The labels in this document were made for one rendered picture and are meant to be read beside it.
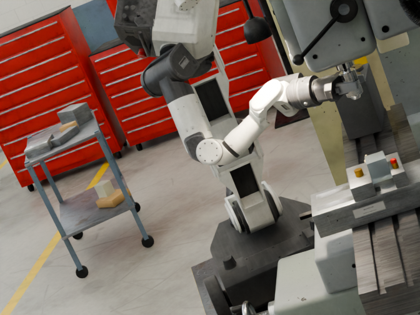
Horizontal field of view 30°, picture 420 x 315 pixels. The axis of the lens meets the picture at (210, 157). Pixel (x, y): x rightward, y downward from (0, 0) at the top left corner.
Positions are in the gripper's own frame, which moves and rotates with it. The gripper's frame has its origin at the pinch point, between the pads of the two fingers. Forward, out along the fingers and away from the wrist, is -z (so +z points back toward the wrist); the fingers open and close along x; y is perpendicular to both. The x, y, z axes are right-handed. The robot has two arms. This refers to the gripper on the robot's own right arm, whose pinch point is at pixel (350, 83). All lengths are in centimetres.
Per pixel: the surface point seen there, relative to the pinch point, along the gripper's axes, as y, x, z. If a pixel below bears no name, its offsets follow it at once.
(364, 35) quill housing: -13.6, -5.8, -11.0
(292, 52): -14.2, -6.9, 10.1
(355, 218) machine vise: 29.3, -23.5, -0.8
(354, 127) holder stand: 28, 39, 25
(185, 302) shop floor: 125, 77, 173
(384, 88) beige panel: 56, 158, 66
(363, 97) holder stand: 18.6, 40.7, 18.6
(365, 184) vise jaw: 20.9, -21.3, -5.5
